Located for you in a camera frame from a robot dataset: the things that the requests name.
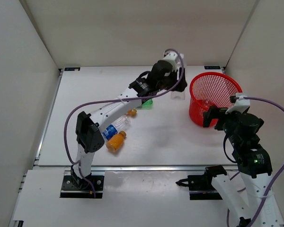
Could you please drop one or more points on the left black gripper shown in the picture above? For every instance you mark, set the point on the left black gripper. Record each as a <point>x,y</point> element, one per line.
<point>182,84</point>

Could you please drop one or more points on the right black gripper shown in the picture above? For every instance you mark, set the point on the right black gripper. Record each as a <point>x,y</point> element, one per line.
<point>215,111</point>

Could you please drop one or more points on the large clear plastic bottle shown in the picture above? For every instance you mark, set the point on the large clear plastic bottle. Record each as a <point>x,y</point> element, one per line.
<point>175,95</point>

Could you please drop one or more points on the red mesh plastic bin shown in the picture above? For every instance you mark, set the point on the red mesh plastic bin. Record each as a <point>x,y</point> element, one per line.
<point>215,86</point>

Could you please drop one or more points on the small red cap bottle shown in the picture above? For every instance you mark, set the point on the small red cap bottle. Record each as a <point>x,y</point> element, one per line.
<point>206,103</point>

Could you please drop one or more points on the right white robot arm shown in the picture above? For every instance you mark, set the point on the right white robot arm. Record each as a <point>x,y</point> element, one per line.
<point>254,166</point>

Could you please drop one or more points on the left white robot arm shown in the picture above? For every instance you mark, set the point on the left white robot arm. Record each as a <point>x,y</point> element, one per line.
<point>89,126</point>

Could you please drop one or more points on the right dark corner label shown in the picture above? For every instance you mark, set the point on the right dark corner label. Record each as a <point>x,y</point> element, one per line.
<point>212,67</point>

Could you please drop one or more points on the dark corner label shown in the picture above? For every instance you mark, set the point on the dark corner label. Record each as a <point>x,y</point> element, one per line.
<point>72,69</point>
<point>212,67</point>

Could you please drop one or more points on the green plastic bottle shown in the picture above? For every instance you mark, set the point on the green plastic bottle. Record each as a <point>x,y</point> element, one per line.
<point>147,105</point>

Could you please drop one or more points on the upper orange juice bottle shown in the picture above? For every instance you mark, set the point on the upper orange juice bottle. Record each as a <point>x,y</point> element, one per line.
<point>132,113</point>

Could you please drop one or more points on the orange juice bottle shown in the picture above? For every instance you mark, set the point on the orange juice bottle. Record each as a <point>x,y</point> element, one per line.
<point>132,113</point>
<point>115,143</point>

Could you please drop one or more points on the blue label clear bottle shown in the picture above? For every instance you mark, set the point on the blue label clear bottle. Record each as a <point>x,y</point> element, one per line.
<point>120,124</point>

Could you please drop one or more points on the lower orange juice bottle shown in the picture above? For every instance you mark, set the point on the lower orange juice bottle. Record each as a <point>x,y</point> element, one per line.
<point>115,143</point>

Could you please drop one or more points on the left dark corner label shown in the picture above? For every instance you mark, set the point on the left dark corner label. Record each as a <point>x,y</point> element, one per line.
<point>72,69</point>

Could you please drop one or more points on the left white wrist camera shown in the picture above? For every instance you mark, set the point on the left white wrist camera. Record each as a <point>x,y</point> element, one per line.
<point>174,59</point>

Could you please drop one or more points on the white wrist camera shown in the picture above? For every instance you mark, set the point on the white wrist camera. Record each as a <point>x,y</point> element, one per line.
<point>174,59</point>
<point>240,104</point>

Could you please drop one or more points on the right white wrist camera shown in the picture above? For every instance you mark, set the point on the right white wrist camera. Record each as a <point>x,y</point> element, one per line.
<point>240,104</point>

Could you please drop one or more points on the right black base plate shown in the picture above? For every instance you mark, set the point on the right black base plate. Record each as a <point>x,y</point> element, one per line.
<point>199,188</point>

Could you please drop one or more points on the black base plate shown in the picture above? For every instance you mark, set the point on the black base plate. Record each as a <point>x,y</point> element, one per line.
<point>199,188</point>
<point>70,189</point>

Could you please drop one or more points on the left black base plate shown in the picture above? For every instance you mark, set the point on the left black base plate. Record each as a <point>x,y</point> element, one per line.
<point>70,189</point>

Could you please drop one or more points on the aluminium front table rail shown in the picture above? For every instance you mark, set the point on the aluminium front table rail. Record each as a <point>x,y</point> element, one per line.
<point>138,168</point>

